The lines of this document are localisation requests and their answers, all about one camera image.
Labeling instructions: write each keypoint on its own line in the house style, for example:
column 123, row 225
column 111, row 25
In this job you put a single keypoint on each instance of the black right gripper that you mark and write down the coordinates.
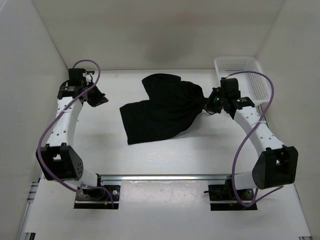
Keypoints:
column 209, row 106

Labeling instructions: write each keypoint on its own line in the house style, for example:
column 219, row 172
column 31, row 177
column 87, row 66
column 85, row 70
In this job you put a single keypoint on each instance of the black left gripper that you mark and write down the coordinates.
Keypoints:
column 100, row 99

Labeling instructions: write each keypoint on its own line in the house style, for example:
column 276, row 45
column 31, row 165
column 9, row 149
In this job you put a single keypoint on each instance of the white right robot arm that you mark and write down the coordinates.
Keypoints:
column 276, row 164

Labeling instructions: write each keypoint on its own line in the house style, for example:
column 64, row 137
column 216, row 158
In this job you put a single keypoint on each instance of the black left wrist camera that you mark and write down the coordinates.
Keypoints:
column 80, row 77

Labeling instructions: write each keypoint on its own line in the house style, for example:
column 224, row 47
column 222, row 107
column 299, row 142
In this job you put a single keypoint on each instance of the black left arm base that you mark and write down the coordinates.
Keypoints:
column 99, row 199

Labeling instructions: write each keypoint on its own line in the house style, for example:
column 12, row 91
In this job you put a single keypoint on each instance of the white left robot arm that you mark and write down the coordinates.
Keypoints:
column 55, row 153

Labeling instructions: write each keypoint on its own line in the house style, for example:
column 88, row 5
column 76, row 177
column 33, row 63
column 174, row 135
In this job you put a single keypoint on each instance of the white plastic mesh basket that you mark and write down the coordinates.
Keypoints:
column 251, row 85

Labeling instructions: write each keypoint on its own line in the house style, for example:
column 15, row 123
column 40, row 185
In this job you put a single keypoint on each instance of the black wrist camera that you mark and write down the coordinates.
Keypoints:
column 80, row 77
column 230, row 88

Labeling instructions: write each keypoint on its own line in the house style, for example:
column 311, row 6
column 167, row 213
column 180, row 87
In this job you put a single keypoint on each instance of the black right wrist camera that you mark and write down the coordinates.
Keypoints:
column 230, row 88

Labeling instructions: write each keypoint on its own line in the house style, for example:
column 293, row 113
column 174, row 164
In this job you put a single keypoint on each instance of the aluminium table edge rail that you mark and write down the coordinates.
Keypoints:
column 163, row 177

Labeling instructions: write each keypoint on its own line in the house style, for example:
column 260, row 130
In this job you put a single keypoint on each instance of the black shorts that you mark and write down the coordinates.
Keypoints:
column 172, row 107

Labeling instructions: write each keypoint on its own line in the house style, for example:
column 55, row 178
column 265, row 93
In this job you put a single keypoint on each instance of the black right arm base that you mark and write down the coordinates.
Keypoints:
column 222, row 198

